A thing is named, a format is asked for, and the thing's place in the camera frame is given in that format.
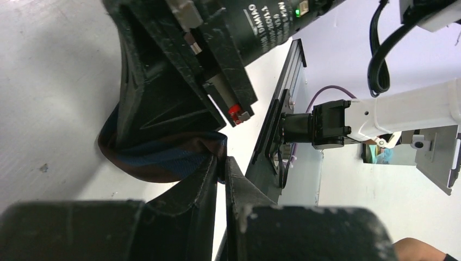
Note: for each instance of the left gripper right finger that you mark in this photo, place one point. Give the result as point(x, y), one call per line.
point(260, 229)

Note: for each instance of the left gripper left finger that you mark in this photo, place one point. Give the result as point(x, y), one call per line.
point(177, 225)

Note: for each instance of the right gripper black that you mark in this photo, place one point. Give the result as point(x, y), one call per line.
point(183, 62)

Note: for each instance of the navy striped tie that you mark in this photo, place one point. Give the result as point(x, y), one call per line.
point(168, 159)

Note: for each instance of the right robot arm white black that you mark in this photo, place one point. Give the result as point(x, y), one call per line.
point(335, 123)

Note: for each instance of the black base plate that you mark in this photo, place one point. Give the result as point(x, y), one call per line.
point(286, 173)

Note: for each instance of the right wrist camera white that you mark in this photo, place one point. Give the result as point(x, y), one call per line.
point(431, 15)

